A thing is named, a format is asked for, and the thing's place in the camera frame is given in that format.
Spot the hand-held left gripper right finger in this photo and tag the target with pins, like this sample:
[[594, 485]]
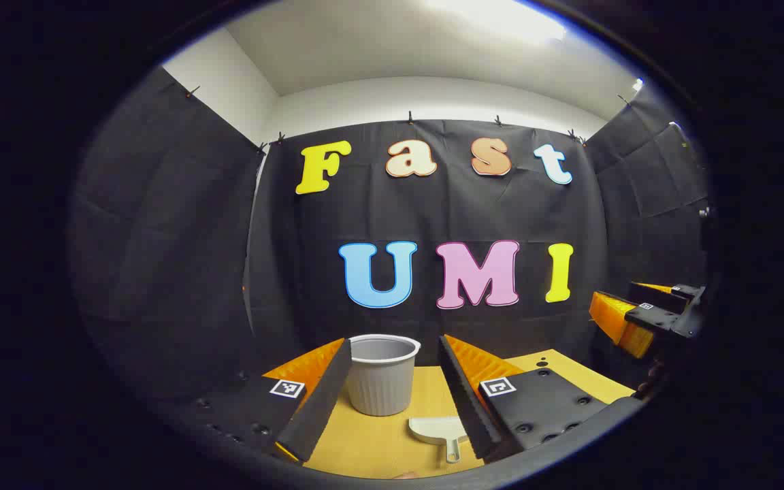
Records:
[[463, 401]]

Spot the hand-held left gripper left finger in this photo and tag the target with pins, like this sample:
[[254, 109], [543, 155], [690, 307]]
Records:
[[320, 401]]

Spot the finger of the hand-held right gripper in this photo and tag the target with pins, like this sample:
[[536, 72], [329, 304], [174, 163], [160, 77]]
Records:
[[654, 318], [657, 297]]

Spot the grey plastic dustpan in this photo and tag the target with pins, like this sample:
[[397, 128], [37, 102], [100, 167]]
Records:
[[436, 429]]

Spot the grey ribbed garbage bin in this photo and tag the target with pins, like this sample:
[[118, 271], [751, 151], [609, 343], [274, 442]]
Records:
[[382, 381]]

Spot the wooden desktop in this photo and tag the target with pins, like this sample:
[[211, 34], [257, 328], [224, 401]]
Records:
[[365, 442]]

